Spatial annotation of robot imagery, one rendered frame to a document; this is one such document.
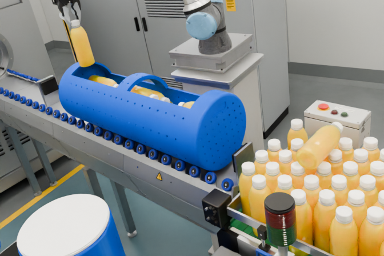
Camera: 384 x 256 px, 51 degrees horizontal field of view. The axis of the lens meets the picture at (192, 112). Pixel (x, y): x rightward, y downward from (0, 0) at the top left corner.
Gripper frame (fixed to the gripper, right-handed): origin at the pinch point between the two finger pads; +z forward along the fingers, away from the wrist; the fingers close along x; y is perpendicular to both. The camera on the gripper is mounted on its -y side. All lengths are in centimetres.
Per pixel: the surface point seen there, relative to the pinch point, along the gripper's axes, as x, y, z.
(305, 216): 17, -117, 39
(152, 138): 14, -54, 35
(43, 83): 2, 48, 37
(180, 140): 13, -69, 32
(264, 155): 5, -97, 34
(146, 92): 0.7, -39.1, 26.0
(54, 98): -1, 49, 48
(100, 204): 45, -61, 40
